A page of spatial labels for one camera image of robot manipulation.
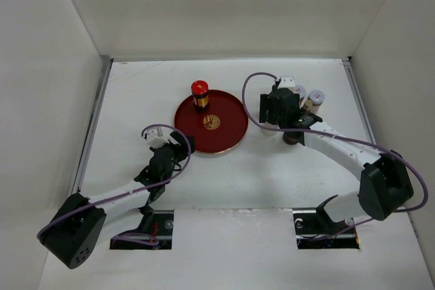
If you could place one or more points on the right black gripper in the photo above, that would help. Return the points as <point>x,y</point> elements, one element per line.
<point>266,104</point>

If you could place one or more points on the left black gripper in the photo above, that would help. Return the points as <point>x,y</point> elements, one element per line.
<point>181,151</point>

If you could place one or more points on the red-lid dark sauce jar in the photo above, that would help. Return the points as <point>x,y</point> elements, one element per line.
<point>200,93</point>

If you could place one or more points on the clear salt grinder black top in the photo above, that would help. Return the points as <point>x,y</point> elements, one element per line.
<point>268,129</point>

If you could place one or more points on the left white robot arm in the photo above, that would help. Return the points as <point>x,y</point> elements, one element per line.
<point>74,231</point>

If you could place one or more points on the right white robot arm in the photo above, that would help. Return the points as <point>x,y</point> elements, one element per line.
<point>384,182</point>

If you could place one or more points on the round red lacquer tray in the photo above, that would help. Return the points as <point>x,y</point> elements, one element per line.
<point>216,130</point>

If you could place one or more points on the white-lid spice jar left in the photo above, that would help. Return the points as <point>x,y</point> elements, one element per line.
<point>301,91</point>

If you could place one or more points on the white-lid spice jar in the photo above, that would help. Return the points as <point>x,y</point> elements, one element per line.
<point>301,91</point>
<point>317,97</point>

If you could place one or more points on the yellow-label beige-cap spice bottle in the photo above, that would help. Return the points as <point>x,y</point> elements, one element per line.
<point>307,106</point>

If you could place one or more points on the white-lid spice jar right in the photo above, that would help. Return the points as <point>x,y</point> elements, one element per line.
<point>317,97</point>

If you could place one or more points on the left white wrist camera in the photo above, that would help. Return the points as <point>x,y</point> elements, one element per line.
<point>154,137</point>

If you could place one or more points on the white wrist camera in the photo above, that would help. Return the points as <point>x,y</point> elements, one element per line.
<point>286,81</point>
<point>154,137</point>

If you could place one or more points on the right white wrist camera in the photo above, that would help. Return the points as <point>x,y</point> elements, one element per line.
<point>286,81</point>

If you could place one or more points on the right aluminium table rail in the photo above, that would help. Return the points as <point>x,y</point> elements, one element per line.
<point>358,99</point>

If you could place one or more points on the aluminium table rail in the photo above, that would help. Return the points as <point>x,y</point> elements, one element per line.
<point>81,166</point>
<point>358,99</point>

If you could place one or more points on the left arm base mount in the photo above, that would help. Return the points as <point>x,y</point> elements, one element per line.
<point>148,229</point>

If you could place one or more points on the left aluminium table rail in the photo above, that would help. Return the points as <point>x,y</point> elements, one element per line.
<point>81,166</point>

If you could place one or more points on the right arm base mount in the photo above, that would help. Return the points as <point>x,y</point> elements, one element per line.
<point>317,231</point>

